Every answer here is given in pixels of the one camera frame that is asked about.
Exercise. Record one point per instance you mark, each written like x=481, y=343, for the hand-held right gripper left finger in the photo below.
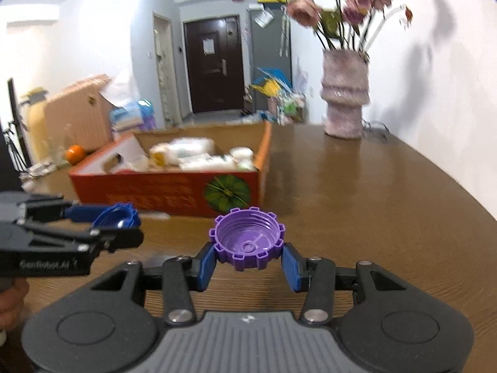
x=205, y=267

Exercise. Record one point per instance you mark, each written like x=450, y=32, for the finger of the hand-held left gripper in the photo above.
x=120, y=239
x=89, y=213

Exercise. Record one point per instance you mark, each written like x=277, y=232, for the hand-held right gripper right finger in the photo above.
x=292, y=269

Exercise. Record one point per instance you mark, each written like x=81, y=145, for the blue bottle cap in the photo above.
x=116, y=215

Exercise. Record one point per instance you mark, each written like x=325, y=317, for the purple bottle cap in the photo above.
x=248, y=241

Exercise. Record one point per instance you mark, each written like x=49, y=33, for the orange printed cardboard box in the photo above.
x=155, y=194

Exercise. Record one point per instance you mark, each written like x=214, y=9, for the white plastic bottle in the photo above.
x=186, y=148
x=207, y=163

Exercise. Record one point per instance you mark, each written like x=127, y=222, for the person's left hand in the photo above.
x=13, y=307

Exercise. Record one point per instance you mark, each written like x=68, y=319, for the white plastic stick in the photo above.
x=155, y=215

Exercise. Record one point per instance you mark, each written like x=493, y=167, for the orange fruit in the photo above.
x=75, y=154

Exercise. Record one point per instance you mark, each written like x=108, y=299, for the clear plastic packaging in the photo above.
x=42, y=169

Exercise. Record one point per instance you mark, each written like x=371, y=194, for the black tripod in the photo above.
x=15, y=151

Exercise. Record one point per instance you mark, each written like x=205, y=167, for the beige suitcase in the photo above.
x=73, y=116

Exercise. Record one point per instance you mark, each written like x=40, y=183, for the yellowish cardboard box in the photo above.
x=35, y=124

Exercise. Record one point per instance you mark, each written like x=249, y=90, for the blue plastic bag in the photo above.
x=134, y=118

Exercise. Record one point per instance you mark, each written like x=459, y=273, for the white bottle cap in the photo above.
x=241, y=155

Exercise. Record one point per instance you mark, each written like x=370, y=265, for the black furniture panel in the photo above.
x=17, y=116

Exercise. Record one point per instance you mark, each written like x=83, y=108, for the white plastic bag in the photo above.
x=118, y=91

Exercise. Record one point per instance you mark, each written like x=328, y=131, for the white side door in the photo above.
x=165, y=70

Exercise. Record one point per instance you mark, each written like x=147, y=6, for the pile of colourful household goods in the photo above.
x=277, y=97

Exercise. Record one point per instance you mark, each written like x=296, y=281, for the textured pink vase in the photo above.
x=343, y=97

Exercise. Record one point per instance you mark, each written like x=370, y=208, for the dark brown entrance door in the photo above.
x=213, y=81

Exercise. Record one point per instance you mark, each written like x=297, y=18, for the white paper notice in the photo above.
x=209, y=46

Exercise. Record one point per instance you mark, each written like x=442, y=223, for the grey refrigerator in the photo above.
x=271, y=58

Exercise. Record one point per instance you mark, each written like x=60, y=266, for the dried pink flowers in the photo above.
x=310, y=7

